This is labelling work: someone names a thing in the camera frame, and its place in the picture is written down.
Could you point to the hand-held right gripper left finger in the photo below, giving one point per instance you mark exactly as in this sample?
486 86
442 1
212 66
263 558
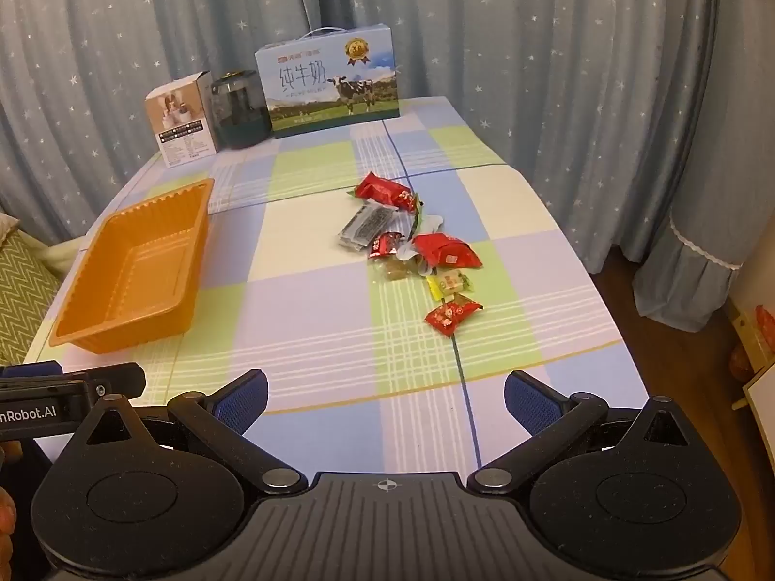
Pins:
245 402

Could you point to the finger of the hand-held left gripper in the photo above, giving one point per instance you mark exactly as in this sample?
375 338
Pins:
30 369
118 378

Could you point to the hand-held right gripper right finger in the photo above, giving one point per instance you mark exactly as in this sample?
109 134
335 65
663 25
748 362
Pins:
530 402

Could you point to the orange plastic tray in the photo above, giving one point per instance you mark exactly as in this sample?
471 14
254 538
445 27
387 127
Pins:
130 272

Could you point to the red twisted candy packet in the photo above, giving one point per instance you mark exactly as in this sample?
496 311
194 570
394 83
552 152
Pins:
451 314

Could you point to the yellow green candy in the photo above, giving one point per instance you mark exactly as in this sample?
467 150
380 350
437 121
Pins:
448 284

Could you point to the large red snack packet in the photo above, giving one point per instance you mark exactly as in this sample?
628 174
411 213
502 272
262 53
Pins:
445 251

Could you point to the clear brown snack packet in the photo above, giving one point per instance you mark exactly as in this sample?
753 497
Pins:
396 271

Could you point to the green white snack wrapper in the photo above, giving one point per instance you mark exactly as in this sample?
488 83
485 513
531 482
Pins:
427 221

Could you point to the small red snack packet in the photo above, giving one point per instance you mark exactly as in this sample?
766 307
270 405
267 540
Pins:
384 245

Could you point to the grey black snack packet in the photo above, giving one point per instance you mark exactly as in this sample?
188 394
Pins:
366 227

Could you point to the red dark-striped snack packet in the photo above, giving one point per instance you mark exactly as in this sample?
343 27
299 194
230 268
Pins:
402 197

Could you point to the person's left hand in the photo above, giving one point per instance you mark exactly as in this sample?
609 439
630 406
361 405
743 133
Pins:
5 517

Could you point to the green patterned cushion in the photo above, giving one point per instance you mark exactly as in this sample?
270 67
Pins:
21 290

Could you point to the checkered tablecloth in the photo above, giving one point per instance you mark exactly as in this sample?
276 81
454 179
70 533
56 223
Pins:
303 308

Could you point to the white product box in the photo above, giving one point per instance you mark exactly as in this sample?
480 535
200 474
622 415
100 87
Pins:
181 127

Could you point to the dark green jar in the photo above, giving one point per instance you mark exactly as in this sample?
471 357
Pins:
239 112

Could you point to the blue lace-trimmed curtain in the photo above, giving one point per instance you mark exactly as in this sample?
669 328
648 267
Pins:
714 163

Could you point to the blue milk carton box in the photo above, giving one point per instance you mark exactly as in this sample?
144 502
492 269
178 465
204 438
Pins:
327 91

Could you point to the blue star-print curtain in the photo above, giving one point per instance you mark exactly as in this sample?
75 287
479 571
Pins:
514 42

